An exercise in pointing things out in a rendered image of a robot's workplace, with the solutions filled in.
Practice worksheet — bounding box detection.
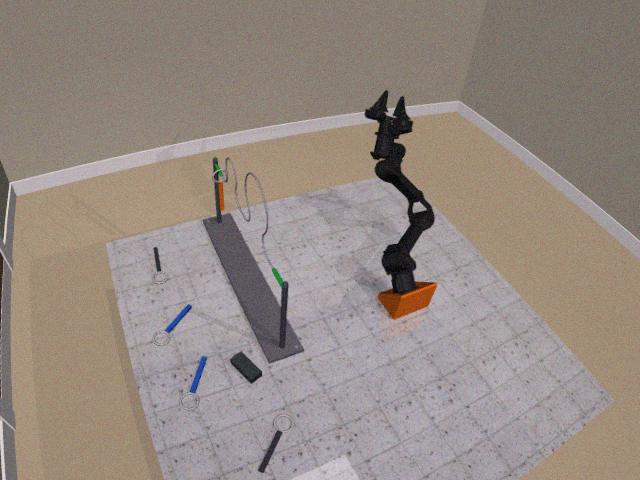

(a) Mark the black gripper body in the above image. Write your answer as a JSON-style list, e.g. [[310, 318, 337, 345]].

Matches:
[[365, 109, 413, 142]]

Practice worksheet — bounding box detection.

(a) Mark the orange handle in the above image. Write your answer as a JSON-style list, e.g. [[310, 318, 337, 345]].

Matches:
[[212, 169, 226, 211]]

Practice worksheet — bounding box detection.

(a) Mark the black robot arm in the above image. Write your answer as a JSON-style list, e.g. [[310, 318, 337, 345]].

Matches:
[[370, 120, 434, 294]]

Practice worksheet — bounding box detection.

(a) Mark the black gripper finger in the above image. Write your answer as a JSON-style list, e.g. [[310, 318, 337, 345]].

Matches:
[[392, 96, 410, 119], [369, 90, 389, 112]]

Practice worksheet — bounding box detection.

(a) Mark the white loop with blue handle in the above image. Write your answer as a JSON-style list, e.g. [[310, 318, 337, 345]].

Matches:
[[153, 305, 192, 345], [179, 356, 207, 410]]

